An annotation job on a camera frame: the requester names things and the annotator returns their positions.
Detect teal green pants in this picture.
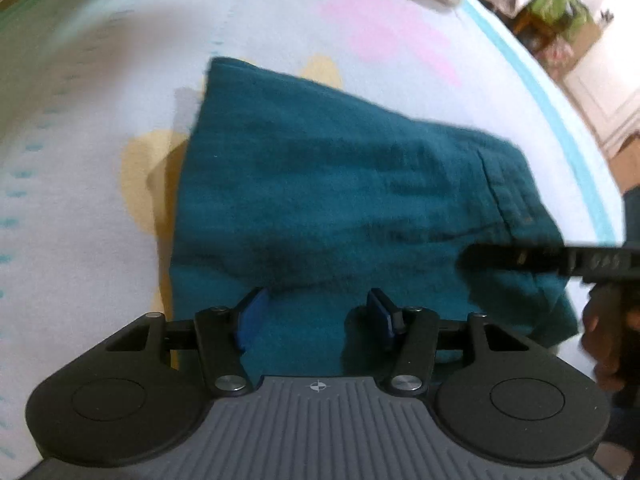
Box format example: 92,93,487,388
169,58,578,377

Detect person's right hand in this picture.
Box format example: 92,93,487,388
580,284,639,392

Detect floral bed sheet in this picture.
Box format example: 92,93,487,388
0,0,622,480

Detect white door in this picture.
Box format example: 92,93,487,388
564,23,640,158

